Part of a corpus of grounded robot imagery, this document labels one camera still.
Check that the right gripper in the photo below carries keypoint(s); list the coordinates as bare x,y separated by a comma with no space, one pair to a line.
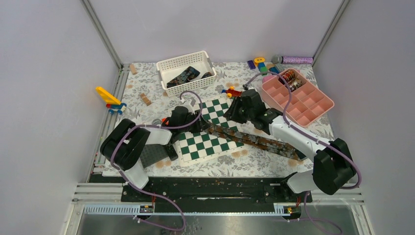
232,112

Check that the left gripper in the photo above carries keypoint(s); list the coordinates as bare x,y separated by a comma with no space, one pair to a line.
200,125

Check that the brown floral tie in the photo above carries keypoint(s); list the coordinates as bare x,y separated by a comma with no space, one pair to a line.
274,146

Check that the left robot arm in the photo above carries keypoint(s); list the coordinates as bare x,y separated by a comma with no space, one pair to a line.
131,148

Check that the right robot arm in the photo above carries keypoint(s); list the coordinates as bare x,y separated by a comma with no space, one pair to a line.
333,166

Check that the small red block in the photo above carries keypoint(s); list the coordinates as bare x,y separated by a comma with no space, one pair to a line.
165,121

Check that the floral table mat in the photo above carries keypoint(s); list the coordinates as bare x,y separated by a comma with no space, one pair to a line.
250,162

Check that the red toy car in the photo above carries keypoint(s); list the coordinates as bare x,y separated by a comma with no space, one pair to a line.
231,92

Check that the pink cylinder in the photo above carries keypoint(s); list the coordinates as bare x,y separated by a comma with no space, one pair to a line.
267,78

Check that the green white chessboard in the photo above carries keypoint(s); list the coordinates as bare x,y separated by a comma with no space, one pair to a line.
194,148

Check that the wooden block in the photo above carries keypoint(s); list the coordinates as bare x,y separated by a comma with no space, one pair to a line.
133,69
145,99

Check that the green block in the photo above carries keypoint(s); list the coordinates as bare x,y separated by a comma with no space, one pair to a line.
263,70

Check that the black microphone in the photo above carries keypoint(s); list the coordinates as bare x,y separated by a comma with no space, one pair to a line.
169,149

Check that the purple block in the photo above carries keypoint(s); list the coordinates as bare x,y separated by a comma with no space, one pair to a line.
251,64

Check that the dark blue patterned tie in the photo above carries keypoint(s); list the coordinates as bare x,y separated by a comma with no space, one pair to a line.
188,75

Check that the blue block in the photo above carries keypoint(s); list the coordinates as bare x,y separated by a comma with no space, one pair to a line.
274,69

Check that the white plastic basket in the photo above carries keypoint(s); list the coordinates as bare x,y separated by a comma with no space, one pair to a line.
170,68

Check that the grey lego baseplate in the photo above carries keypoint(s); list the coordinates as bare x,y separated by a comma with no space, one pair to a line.
152,154

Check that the red rolled tie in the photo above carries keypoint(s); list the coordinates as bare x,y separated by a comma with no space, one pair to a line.
289,75

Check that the brown rolled tie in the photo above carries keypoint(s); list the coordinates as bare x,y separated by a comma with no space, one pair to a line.
295,84

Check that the pink compartment tray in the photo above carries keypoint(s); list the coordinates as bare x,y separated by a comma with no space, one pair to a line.
308,103

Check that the purple glitter microphone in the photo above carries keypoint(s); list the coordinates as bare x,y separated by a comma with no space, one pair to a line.
279,59

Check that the yellow blue toy crane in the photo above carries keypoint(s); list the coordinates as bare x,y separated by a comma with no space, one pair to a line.
113,104

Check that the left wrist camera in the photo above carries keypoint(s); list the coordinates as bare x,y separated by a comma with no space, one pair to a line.
189,106

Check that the yellow ring block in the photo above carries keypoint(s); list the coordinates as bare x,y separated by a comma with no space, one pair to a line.
259,60

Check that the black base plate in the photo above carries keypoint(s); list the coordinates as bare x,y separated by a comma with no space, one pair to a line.
211,194

